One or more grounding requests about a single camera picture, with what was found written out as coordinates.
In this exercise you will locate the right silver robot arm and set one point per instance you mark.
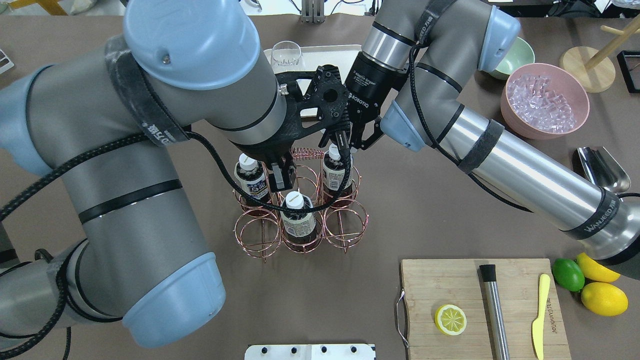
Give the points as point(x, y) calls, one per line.
point(441, 43)

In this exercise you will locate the black wine glass rack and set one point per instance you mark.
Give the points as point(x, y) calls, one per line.
point(629, 62)

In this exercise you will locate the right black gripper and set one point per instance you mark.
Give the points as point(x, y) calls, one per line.
point(369, 86)

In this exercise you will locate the wooden cutting board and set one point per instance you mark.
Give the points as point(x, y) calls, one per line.
point(429, 284)

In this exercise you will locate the cream serving tray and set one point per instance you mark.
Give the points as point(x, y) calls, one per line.
point(341, 56)

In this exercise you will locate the green lime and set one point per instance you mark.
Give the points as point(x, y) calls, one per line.
point(568, 274)

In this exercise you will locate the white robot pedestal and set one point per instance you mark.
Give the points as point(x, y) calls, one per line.
point(326, 351)

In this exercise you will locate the yellow lemon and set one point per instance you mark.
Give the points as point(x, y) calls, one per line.
point(604, 299)
point(594, 271)

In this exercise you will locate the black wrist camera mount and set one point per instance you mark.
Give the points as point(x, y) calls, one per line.
point(321, 89)

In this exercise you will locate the tea bottle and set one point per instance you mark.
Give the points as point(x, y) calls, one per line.
point(252, 178)
point(333, 172)
point(300, 228)

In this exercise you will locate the copper wire bottle basket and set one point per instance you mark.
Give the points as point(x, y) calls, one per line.
point(259, 229)

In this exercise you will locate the half lemon slice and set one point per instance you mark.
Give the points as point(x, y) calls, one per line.
point(450, 320)

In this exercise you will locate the wooden cup tree stand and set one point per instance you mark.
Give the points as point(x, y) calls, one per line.
point(593, 68)

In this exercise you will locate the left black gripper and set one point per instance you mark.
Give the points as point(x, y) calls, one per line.
point(258, 148)

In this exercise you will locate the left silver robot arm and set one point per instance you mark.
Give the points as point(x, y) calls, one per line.
point(104, 121)

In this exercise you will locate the green bowl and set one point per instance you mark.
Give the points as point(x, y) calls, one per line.
point(519, 54)

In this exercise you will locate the pink bowl with ice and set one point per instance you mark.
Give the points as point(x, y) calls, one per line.
point(541, 101)

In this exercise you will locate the yellow plastic knife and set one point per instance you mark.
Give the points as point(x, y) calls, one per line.
point(537, 325)

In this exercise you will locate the steel muddler black tip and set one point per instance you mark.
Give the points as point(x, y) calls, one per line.
point(497, 324)

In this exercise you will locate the steel ice scoop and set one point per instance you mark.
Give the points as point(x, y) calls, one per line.
point(602, 170)

